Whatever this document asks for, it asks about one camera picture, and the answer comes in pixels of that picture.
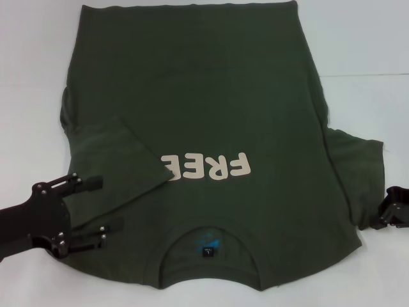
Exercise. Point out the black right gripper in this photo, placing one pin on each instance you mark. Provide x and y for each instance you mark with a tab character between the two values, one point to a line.
402	204

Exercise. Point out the dark green FREE t-shirt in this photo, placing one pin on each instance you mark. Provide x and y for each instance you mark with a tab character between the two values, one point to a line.
207	96

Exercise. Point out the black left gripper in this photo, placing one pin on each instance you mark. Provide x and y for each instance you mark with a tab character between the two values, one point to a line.
41	220

